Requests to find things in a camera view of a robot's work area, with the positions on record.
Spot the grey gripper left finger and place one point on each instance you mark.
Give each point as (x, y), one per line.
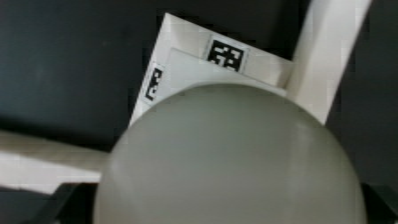
(70, 206)

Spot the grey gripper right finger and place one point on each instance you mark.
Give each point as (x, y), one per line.
(381, 200)

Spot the white lamp bulb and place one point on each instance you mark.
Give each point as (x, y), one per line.
(229, 160)

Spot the white lamp base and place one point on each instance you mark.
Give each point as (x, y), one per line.
(198, 58)

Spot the white L-shaped fence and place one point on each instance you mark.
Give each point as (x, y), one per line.
(44, 163)

